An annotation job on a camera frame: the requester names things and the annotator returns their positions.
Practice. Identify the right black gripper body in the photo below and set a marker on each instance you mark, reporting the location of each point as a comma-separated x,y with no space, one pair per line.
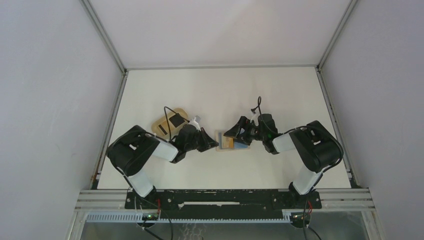
255,132

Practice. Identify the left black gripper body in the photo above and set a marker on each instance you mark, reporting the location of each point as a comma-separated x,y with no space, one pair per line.
198,141

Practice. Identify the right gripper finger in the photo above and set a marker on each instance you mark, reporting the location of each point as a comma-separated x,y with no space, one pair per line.
245,140
237,129

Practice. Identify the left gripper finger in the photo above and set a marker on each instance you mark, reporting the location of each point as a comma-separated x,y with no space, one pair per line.
202,149
206,142

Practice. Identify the orange credit card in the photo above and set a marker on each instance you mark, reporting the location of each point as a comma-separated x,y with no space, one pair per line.
226,143

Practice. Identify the beige oval tray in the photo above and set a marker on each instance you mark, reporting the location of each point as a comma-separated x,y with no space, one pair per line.
168,112

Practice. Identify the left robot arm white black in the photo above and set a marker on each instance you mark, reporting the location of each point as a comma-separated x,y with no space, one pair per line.
130,152

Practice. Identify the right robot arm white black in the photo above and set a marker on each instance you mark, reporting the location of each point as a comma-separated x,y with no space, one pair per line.
317,148

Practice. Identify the black card in tray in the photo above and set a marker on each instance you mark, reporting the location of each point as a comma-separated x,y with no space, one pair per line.
177,120

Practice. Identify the tan card black stripe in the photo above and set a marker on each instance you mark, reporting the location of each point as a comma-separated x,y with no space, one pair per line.
163,129

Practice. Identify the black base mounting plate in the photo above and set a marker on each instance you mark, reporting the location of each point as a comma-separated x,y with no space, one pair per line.
223,203

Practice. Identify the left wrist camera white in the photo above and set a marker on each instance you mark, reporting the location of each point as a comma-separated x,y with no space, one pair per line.
196,122

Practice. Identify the white slotted cable duct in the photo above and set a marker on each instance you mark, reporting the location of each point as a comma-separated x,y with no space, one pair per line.
133,217

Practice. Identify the aluminium frame rail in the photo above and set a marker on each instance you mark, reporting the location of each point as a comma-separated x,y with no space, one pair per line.
332,200

